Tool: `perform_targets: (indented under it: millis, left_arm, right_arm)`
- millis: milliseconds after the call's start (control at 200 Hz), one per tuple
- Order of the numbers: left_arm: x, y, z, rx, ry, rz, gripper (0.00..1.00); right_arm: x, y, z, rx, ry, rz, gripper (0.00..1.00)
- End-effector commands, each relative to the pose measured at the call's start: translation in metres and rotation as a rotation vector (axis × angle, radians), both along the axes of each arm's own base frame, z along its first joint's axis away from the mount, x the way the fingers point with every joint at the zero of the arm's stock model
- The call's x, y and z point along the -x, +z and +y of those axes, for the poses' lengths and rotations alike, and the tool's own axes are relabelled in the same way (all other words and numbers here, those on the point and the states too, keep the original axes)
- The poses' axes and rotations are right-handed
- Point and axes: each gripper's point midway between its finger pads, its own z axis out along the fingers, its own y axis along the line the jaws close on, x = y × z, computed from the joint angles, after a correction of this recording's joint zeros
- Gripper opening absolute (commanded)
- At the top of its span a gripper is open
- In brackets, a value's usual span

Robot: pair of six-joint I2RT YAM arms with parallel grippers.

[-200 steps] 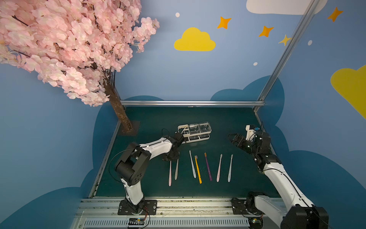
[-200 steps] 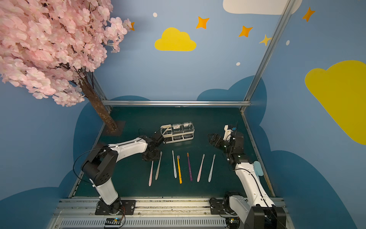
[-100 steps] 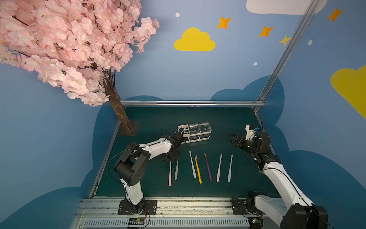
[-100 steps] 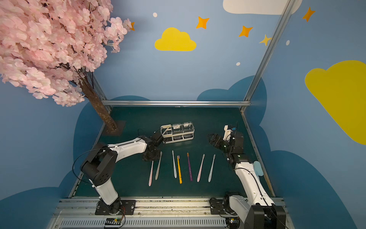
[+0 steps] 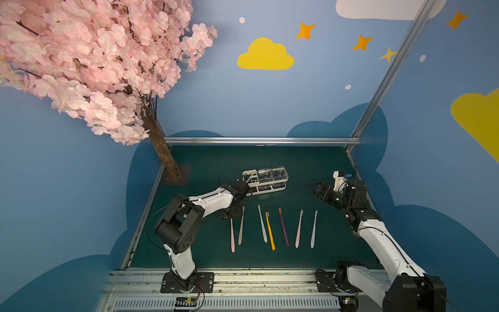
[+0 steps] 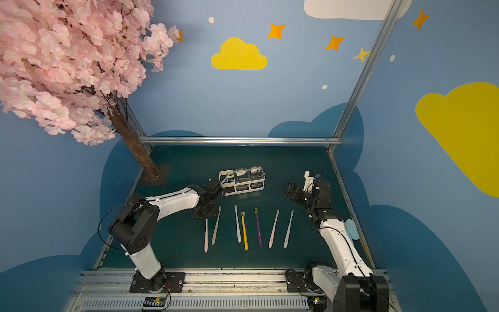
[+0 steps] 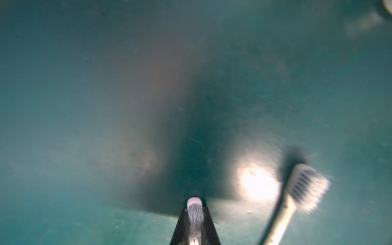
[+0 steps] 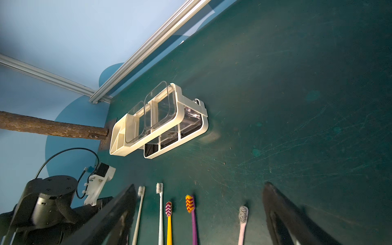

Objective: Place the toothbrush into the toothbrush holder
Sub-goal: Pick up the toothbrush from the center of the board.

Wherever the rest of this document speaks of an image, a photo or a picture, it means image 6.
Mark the purple toothbrush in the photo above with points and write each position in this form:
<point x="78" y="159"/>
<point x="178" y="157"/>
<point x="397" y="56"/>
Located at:
<point x="258" y="228"/>

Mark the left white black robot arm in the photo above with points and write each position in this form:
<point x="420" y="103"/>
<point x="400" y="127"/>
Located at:
<point x="134" y="225"/>

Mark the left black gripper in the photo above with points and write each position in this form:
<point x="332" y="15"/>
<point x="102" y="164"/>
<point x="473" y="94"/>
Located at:
<point x="214" y="185"/>

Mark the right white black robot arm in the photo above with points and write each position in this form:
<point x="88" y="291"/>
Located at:
<point x="352" y="286"/>

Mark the aluminium frame upright post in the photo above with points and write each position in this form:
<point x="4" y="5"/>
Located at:
<point x="380" y="41"/>

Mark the pink cherry blossom tree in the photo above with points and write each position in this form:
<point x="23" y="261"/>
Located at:
<point x="71" y="65"/>

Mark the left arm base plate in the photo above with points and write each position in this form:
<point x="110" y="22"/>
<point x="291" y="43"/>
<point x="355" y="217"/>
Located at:
<point x="177" y="281"/>

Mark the yellow toothbrush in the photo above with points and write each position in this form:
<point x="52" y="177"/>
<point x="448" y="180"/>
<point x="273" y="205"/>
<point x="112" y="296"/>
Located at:
<point x="245" y="237"/>

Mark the tree base plate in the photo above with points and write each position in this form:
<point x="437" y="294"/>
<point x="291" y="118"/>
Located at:
<point x="161" y="179"/>

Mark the green circuit board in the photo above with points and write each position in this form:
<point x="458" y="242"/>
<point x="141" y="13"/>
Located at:
<point x="317" y="304"/>
<point x="154" y="304"/>

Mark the pale white toothbrush right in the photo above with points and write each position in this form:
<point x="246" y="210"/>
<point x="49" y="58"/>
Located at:
<point x="288" y="233"/>

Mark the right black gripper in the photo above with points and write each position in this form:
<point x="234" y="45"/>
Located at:
<point x="298" y="193"/>

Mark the right green circuit board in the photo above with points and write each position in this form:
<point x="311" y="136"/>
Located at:
<point x="317" y="304"/>

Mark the aluminium rail front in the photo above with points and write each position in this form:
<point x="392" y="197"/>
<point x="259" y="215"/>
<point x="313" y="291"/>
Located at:
<point x="203" y="290"/>

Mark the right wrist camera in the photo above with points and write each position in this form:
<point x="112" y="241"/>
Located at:
<point x="310" y="176"/>

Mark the left green circuit board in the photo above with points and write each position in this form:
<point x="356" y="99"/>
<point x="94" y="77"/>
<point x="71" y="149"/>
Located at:
<point x="154" y="304"/>

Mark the light pink toothbrush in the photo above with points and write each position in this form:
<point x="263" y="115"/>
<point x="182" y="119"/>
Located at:
<point x="272" y="235"/>

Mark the grey white toothbrush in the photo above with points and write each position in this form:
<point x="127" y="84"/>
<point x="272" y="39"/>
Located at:
<point x="213" y="241"/>

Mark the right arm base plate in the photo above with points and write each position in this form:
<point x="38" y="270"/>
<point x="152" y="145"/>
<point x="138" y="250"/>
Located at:
<point x="295" y="280"/>

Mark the light blue brush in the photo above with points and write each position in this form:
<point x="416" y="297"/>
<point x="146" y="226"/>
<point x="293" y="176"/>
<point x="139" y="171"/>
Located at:
<point x="351" y="230"/>

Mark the aluminium frame back bar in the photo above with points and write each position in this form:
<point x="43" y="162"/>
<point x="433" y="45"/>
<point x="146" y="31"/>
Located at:
<point x="240" y="141"/>

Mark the white toothbrush holder rack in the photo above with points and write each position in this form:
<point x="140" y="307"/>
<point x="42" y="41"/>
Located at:
<point x="241" y="181"/>

